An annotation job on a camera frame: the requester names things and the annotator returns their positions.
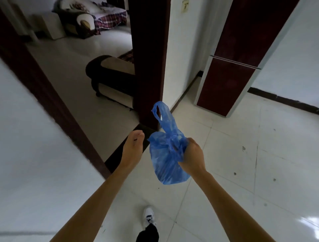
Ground brown and beige armchair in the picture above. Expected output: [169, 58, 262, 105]
[85, 55, 136, 110]

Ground dark red refrigerator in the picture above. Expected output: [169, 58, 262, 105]
[194, 0, 301, 118]

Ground plaid blanket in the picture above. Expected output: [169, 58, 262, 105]
[93, 6, 128, 30]

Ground black door threshold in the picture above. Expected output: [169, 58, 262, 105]
[104, 123, 159, 174]

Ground white left sneaker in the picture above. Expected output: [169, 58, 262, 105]
[142, 206, 157, 229]

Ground person's right hand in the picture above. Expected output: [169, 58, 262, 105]
[178, 137, 207, 178]

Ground dark red door frame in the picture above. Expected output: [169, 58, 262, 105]
[0, 0, 171, 180]

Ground white side box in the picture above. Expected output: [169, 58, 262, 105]
[32, 12, 66, 40]

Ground brown and beige sofa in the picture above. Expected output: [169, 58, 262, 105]
[52, 0, 128, 39]

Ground black baseboard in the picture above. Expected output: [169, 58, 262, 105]
[248, 87, 319, 115]

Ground person's right forearm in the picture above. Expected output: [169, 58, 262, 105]
[192, 171, 276, 242]

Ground person's left hand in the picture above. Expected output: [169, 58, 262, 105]
[119, 129, 146, 173]

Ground person's left forearm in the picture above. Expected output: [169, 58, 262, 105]
[50, 164, 130, 242]

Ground black trousers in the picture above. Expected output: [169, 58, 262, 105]
[136, 223, 160, 242]

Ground blue plastic bag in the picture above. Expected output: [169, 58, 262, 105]
[147, 101, 191, 185]

